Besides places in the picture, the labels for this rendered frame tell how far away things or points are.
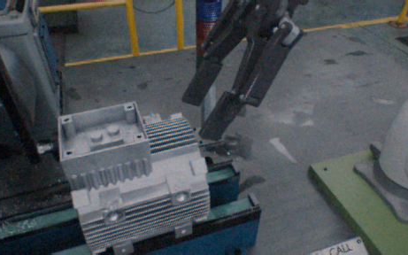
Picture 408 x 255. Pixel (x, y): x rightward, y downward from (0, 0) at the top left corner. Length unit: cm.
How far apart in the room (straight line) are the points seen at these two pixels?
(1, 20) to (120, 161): 53
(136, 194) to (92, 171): 7
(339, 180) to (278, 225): 20
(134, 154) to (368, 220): 56
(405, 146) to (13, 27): 90
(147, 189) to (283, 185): 46
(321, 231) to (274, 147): 28
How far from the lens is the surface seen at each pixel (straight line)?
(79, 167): 49
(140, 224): 55
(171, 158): 53
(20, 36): 92
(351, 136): 109
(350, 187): 90
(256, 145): 98
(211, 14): 78
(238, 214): 66
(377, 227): 85
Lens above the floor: 146
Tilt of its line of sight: 40 degrees down
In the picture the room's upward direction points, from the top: straight up
